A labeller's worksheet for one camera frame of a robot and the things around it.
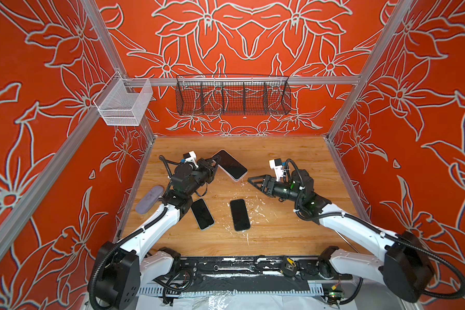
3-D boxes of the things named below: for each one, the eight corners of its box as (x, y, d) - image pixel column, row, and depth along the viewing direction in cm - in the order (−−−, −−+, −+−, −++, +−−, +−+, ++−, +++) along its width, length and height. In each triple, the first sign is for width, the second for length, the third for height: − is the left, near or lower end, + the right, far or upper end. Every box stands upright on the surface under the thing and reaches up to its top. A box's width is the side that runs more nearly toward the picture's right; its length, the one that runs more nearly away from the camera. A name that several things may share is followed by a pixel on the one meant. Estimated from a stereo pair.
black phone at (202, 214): (200, 232, 85) (200, 230, 83) (189, 205, 93) (188, 203, 91) (215, 224, 87) (215, 222, 85) (203, 199, 95) (202, 197, 93)
